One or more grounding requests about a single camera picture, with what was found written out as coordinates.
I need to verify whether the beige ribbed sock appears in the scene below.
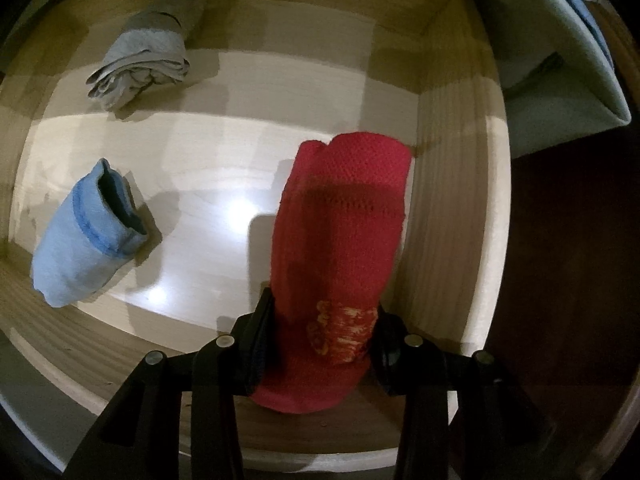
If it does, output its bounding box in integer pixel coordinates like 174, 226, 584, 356
86, 0, 206, 111

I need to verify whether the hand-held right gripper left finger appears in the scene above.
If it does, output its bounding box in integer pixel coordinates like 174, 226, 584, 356
62, 287, 276, 480

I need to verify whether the red sock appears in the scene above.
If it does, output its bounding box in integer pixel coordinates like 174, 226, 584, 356
248, 131, 414, 415

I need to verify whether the blue and white sock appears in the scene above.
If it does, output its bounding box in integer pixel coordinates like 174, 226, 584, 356
30, 158, 151, 309

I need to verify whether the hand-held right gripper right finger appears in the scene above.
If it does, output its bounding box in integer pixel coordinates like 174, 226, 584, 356
370, 305, 557, 480

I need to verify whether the wooden drawer with grey front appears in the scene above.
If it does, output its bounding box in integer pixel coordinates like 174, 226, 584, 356
0, 0, 513, 476

